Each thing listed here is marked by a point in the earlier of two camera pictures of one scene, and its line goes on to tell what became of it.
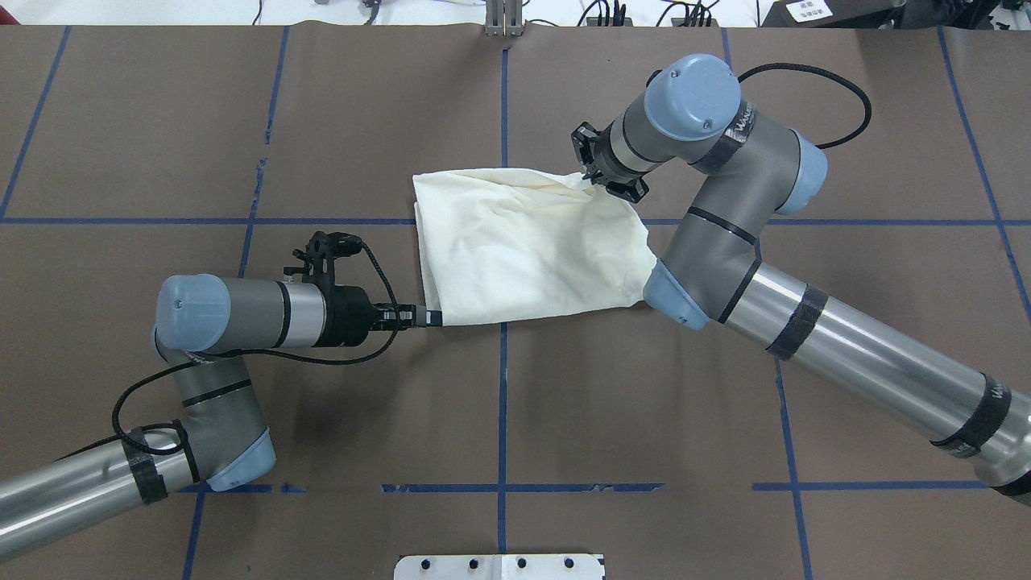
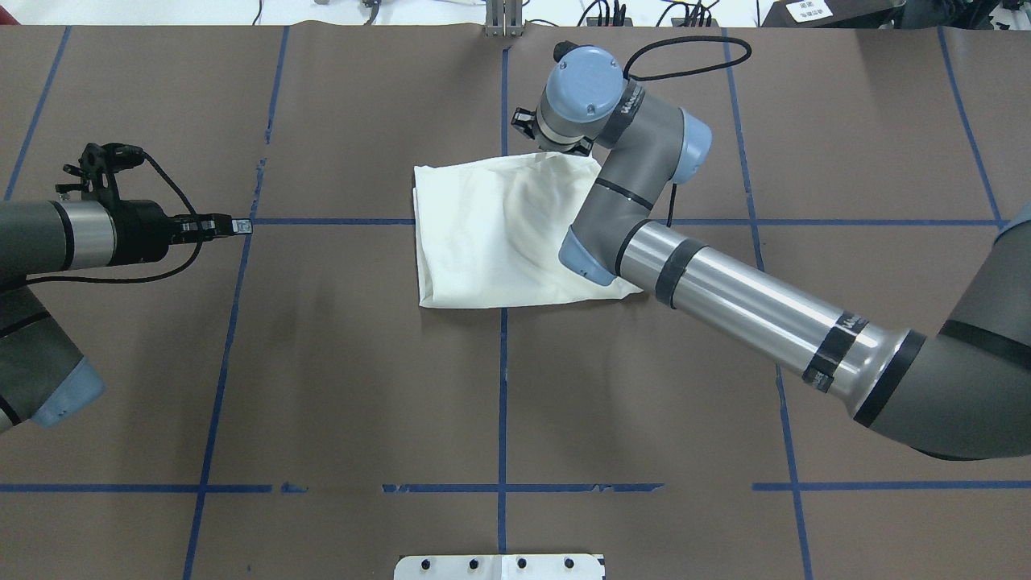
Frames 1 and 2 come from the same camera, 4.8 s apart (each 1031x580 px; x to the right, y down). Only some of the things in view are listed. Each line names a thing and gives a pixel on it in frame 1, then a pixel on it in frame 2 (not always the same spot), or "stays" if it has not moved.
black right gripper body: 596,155 → 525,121
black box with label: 834,14 stays
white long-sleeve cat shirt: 503,241 stays
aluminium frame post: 503,18 stays
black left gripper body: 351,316 → 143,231
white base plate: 501,567 stays
